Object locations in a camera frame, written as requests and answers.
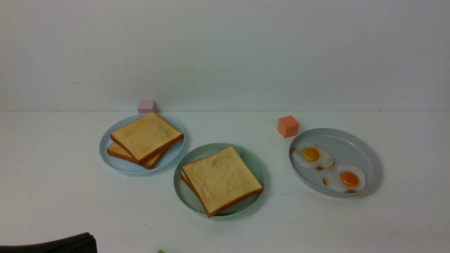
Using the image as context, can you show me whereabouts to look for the toast slice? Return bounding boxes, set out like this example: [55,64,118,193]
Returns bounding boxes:
[180,171,198,199]
[107,143,167,170]
[110,112,184,165]
[182,145,264,218]

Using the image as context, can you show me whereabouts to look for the grey egg plate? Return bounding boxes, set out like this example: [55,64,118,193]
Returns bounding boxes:
[288,128,383,198]

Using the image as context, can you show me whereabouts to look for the orange cube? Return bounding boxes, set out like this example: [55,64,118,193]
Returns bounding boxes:
[277,115,299,139]

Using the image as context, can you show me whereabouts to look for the pink cube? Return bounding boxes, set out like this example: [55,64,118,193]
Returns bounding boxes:
[137,99,156,114]

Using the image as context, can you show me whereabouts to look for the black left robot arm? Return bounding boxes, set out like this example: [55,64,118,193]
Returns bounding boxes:
[0,232,98,253]

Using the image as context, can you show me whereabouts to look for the light blue bread plate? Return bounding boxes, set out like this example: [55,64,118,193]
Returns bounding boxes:
[99,113,187,176]

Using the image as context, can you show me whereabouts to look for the fried egg lower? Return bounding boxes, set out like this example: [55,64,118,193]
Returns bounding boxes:
[322,164,367,194]

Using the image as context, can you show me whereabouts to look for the fried egg upper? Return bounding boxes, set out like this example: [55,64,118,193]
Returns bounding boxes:
[291,144,335,171]

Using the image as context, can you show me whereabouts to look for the light green center plate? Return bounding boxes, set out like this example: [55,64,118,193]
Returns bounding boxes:
[173,143,266,217]

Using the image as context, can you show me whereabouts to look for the fried egg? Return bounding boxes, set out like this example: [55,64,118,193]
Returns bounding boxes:
[322,164,367,194]
[291,144,335,171]

